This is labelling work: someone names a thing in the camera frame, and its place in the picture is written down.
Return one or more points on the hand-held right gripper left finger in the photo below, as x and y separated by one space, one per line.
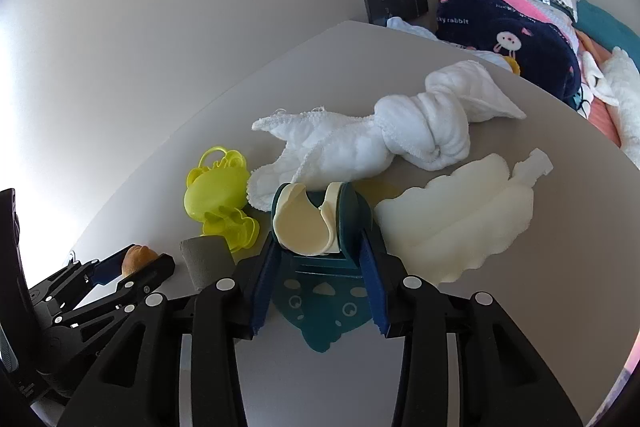
262 292

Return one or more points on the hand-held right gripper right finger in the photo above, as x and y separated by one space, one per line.
375 287

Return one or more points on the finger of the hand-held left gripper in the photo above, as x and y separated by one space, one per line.
107 269
150 272

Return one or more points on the brown squishy toy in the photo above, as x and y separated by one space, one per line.
136 257

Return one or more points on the teal tape dispenser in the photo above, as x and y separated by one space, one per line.
320 307

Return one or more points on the yellow-green crab toy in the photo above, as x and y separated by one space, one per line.
220 197

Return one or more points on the white knotted towel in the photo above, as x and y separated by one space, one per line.
400 132

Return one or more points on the small white cloth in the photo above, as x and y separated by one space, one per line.
410 27

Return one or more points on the navy printed blanket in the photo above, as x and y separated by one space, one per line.
500 37

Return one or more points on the white plush toy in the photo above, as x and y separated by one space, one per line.
622 92

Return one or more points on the light blue folded cloth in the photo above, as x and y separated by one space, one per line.
560 19

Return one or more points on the teal blanket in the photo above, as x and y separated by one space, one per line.
605 24

